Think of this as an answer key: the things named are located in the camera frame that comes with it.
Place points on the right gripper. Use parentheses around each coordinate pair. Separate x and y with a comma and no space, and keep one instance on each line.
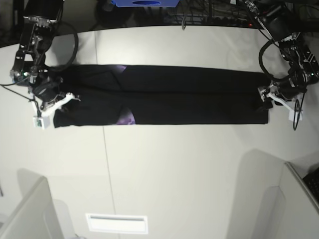
(47,96)

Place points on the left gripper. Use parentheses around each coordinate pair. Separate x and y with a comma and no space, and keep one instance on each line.
(287,94)

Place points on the black T-shirt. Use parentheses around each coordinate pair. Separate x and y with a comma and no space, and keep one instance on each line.
(160,95)

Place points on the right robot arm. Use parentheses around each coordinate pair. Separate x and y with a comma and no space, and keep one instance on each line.
(42,19)

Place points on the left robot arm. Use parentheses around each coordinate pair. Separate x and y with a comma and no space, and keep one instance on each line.
(285,32)

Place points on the black keyboard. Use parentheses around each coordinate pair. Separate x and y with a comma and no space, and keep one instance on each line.
(312,182)

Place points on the blue box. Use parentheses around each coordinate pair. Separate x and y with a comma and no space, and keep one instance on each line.
(145,3)

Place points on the grey partition left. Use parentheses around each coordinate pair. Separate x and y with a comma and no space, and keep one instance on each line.
(34,217)

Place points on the grey partition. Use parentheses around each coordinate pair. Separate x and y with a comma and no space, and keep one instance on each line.
(34,217)
(300,219)

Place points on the grey partition right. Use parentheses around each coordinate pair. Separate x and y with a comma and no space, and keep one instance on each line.
(300,219)

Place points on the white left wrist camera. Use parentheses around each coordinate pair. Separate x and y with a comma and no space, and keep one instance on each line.
(295,116)

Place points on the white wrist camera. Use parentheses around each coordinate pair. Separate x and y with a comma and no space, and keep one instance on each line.
(295,116)
(41,122)

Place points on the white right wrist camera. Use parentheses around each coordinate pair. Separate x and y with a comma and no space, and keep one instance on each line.
(41,122)

